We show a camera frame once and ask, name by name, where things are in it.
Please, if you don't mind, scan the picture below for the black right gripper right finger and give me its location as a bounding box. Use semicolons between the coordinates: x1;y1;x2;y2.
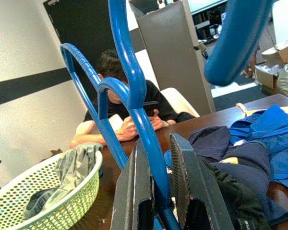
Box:
169;132;235;230

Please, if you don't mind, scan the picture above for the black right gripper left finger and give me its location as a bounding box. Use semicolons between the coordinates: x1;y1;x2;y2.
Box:
110;138;157;230

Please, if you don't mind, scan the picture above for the dark navy knit garment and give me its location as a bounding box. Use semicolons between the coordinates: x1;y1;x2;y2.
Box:
199;157;271;230

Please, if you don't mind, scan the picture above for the blue plastic hanger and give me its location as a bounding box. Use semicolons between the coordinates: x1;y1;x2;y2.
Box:
60;0;274;230

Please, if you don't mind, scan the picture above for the navy sweatshirt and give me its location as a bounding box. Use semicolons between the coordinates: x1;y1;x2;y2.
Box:
188;126;288;227

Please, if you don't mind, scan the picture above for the grey green garment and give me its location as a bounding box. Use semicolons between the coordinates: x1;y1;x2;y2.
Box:
23;142;104;220

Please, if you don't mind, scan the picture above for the black smartphone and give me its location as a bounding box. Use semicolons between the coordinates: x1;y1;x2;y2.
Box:
143;100;159;118

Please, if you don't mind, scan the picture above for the person in black shirt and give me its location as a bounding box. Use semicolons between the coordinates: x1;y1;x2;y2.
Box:
69;49;200;149

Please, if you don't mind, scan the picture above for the dark floor mat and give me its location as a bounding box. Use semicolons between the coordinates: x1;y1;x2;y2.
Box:
211;81;279;111

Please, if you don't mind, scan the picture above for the bright blue garment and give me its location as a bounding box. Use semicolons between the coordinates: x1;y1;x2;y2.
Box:
229;104;288;192

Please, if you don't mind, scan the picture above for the green plastic laundry basket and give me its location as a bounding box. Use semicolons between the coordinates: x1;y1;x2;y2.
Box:
0;143;104;230

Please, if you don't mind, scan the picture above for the grey cabinet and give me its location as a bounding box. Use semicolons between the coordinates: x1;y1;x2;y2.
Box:
136;0;216;115

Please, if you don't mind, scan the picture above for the cardboard box with silver wrap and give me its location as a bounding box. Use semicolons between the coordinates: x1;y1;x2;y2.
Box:
261;38;288;66

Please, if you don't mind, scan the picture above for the dark shelf unit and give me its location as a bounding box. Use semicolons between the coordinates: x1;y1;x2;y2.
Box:
191;0;230;43

